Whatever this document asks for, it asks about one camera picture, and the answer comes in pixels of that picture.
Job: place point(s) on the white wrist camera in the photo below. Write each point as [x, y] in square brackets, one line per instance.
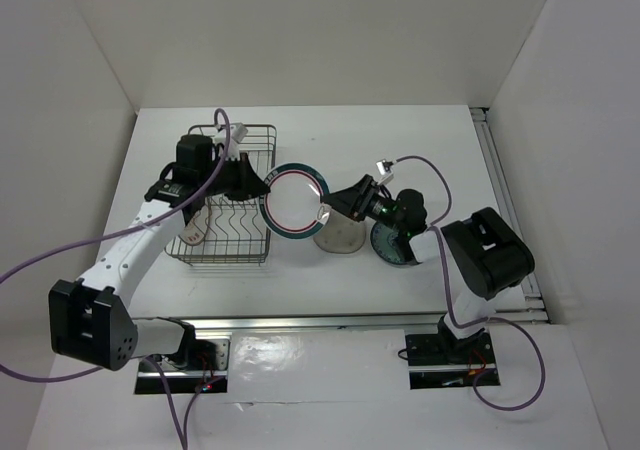
[238, 133]
[385, 170]

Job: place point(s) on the clear glass plate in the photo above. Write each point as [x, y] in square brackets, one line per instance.
[341, 235]

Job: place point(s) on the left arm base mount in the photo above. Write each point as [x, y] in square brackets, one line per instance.
[205, 368]

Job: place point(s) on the wire dish rack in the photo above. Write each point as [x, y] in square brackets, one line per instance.
[237, 233]

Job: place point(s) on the aluminium rail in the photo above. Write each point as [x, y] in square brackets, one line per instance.
[534, 302]
[315, 322]

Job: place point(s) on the aluminium rail right side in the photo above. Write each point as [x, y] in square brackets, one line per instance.
[534, 302]

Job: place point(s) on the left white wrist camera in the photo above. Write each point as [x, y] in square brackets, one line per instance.
[238, 133]

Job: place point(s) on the blue floral plate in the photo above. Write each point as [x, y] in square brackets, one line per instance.
[393, 246]

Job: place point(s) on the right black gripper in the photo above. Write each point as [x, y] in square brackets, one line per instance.
[354, 201]

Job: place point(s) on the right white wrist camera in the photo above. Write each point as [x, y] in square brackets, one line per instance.
[385, 170]

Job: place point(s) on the white plate orange sunburst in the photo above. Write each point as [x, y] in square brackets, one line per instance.
[197, 229]

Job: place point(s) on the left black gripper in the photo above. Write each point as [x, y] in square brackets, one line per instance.
[249, 184]

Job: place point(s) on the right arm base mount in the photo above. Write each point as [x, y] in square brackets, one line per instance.
[435, 361]

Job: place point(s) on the aluminium rail front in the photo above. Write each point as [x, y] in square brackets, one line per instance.
[315, 322]

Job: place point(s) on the white plate teal rim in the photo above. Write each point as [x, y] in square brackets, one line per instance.
[292, 208]

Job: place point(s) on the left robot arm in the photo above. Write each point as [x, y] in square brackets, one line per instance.
[89, 318]

